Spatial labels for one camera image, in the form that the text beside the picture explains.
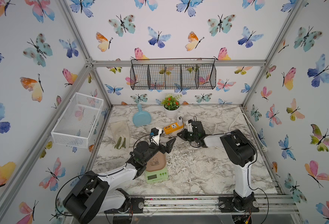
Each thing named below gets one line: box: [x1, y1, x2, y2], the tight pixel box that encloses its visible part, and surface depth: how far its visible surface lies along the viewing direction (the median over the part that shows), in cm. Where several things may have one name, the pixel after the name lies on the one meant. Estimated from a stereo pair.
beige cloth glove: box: [109, 120, 130, 150], surface depth 106 cm
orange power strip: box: [163, 122, 185, 135], surface depth 105 cm
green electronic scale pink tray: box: [145, 150, 169, 184], surface depth 84 cm
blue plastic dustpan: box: [132, 103, 152, 127], surface depth 115 cm
